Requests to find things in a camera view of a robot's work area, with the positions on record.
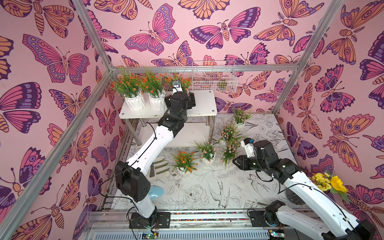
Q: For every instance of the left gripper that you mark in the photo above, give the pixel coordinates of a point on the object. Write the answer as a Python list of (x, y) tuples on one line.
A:
[(188, 105)]

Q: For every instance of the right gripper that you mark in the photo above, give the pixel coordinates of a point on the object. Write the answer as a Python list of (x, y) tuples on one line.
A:
[(248, 161)]

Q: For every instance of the orange plant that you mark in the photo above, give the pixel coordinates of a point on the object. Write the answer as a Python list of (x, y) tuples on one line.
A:
[(128, 86), (184, 163), (154, 87), (168, 82)]

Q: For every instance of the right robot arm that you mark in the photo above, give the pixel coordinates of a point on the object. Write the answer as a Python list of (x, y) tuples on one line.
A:
[(335, 223)]

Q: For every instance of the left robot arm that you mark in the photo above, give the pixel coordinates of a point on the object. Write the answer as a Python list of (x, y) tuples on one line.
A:
[(130, 175)]

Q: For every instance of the white two-tier rack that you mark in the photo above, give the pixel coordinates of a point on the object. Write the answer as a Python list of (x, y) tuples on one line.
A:
[(198, 128)]

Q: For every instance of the pink plant front right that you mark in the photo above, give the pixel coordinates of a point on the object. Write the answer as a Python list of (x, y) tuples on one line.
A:
[(229, 151)]

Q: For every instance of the pink plant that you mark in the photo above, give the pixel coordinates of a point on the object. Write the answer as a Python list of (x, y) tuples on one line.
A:
[(208, 153), (230, 134), (229, 151), (240, 118)]

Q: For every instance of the pink plant left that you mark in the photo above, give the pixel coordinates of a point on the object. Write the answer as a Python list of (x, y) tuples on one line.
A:
[(208, 153)]

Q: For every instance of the pink plant far back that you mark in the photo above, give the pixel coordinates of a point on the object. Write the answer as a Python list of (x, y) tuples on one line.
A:
[(240, 118)]

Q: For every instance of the yellow flower bouquet vase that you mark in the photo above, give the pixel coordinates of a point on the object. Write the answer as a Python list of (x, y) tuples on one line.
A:
[(332, 183)]

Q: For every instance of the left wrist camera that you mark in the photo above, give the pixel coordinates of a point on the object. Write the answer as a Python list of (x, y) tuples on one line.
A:
[(176, 86)]

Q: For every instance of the white wire basket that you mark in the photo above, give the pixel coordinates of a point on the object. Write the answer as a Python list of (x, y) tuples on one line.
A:
[(212, 76)]

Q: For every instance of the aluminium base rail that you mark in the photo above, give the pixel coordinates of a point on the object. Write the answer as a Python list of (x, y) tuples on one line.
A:
[(233, 224)]

